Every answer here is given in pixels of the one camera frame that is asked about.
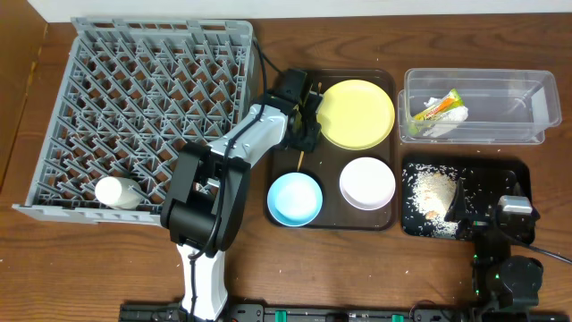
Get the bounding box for rice food scraps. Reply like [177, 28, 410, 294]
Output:
[403, 163, 515, 238]

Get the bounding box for wooden chopstick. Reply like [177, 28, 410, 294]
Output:
[297, 82, 322, 172]

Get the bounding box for yellow round plate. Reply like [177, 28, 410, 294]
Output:
[317, 80, 395, 150]

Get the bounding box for light blue bowl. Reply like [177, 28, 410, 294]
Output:
[266, 172, 324, 227]

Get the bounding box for white bowl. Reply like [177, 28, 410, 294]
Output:
[339, 157, 396, 211]

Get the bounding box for white tissue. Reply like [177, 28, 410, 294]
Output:
[423, 99, 468, 138]

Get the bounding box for green orange snack wrapper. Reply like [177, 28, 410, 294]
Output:
[408, 89, 463, 134]

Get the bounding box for white paper cup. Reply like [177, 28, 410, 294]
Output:
[95, 176, 143, 210]

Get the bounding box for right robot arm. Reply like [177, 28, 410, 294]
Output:
[445, 179, 543, 321]

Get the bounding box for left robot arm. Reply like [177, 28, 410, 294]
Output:
[160, 69, 323, 321]

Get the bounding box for black waste tray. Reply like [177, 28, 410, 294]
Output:
[400, 153, 533, 241]

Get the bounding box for clear plastic waste bin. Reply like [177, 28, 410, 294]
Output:
[397, 68, 562, 145]

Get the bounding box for dark brown serving tray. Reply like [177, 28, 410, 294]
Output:
[265, 69, 397, 232]

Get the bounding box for grey plastic dish rack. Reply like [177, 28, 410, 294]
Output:
[19, 18, 259, 225]

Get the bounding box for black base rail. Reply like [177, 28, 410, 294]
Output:
[118, 301, 572, 322]

